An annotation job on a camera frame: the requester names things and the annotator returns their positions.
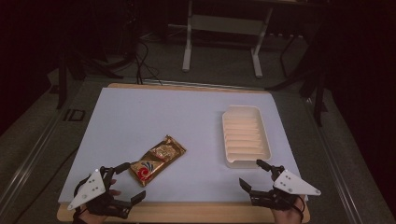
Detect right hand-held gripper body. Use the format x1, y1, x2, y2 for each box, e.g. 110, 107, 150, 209
248, 165, 322, 211

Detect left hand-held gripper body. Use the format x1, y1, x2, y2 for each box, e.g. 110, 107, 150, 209
66, 166, 133, 219

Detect white ribbed plastic tray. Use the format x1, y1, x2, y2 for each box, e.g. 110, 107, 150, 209
221, 105, 273, 170

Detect golden snack packet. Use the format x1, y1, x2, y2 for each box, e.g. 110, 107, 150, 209
128, 134, 188, 188

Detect person's left hand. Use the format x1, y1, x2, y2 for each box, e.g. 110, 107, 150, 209
73, 178, 122, 224

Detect person's right hand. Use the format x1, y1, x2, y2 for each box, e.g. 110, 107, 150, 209
270, 194, 308, 224

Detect wooden table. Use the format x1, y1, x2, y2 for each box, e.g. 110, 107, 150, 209
56, 82, 312, 224

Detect white table mat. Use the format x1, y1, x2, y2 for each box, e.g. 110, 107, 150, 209
58, 86, 308, 205

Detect black stand legs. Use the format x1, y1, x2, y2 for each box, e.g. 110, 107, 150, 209
55, 43, 127, 110
265, 31, 329, 128

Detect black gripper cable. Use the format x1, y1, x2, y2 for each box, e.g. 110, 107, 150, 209
72, 175, 94, 218
291, 194, 305, 223

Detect thin black floor cable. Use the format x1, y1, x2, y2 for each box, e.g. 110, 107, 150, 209
12, 148, 79, 224

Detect metal floor rail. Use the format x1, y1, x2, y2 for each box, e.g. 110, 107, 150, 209
0, 101, 80, 216
302, 94, 366, 224
140, 77, 269, 93

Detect black cables on floor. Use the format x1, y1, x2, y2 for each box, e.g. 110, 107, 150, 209
133, 39, 163, 87

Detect white metal desk frame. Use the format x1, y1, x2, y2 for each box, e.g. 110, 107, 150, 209
181, 0, 276, 79

